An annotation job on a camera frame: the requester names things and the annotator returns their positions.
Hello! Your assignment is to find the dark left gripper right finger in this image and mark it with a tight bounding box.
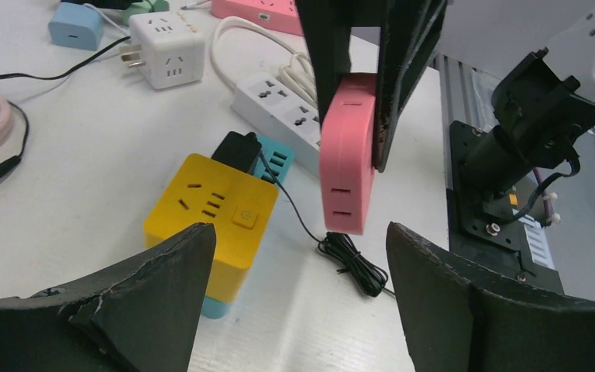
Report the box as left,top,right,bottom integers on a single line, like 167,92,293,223
386,222,595,371

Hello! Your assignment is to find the small black charger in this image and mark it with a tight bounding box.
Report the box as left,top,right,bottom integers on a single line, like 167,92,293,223
211,131,262,174

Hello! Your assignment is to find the light blue charger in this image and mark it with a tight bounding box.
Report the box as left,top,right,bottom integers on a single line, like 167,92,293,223
47,2,104,51

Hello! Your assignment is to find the white cube plug adapter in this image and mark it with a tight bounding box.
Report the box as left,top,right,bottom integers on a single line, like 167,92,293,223
119,11,206,90

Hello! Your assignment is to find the teal power strip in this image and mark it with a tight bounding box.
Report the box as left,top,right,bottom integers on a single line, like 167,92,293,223
201,134,297,321

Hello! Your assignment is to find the yellow cube socket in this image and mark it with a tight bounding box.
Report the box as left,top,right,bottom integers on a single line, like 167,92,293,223
143,153,279,304

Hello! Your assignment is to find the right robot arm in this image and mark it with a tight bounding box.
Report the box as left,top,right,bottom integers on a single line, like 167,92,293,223
295,1,595,193

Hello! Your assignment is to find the thin black cable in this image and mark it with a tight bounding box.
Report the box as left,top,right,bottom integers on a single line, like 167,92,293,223
0,36,132,190

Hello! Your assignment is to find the pink cube socket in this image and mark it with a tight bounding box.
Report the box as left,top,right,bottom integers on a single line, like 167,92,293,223
319,73,377,235

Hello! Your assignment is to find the white cable of white strip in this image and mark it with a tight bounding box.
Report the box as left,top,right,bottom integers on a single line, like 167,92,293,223
208,15,320,112

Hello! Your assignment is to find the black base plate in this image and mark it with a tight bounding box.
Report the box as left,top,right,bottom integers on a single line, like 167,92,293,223
447,121,564,294

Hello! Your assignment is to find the white power strip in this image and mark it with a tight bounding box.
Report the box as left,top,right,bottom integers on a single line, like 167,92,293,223
231,73,321,178

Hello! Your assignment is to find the black cable of small charger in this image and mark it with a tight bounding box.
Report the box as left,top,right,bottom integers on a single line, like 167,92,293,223
256,149,396,299

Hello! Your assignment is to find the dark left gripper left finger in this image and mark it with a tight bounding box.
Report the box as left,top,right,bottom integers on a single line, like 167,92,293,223
0,222,216,371

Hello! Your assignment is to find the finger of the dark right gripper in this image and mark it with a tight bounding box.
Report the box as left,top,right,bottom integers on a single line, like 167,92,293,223
295,1,386,119
373,0,448,172

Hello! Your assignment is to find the green charger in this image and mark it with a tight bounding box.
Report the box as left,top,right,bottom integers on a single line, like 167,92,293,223
122,0,170,26

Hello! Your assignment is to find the pink triangular power strip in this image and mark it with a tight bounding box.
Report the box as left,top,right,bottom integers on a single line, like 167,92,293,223
211,0,303,36

